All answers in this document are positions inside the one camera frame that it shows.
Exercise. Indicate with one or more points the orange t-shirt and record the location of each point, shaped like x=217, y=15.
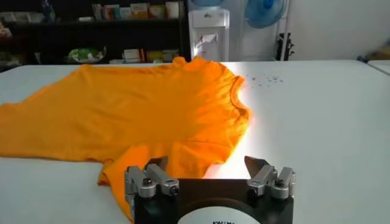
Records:
x=137, y=106

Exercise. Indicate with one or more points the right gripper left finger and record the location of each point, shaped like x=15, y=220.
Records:
x=161, y=179

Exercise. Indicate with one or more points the black shelving unit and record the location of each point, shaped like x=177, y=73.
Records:
x=61, y=39

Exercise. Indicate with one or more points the blue water jug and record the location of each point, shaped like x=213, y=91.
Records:
x=207, y=2
x=265, y=13

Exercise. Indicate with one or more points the green white snack bag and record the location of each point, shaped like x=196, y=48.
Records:
x=85, y=54

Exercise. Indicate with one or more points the white pink medicine box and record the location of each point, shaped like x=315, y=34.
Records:
x=96, y=11

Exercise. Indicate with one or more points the scattered dark crumbs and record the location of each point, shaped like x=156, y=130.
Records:
x=268, y=79

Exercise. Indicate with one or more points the flat white medicine box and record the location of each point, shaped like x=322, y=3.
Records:
x=85, y=19
x=115, y=61

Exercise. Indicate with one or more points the white paper cup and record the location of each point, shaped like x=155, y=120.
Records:
x=172, y=9

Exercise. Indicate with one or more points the blue drink bottle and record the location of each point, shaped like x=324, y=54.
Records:
x=48, y=10

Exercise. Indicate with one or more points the white green medicine box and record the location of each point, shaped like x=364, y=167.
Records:
x=170, y=54

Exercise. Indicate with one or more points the white water dispenser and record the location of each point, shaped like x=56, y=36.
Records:
x=210, y=27

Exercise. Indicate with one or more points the white jug rack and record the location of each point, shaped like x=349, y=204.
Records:
x=287, y=18

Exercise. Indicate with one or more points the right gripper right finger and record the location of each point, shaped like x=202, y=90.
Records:
x=262, y=176

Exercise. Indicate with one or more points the black stand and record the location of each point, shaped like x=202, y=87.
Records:
x=279, y=45

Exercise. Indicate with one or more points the yellow green medicine box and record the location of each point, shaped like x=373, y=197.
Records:
x=155, y=55

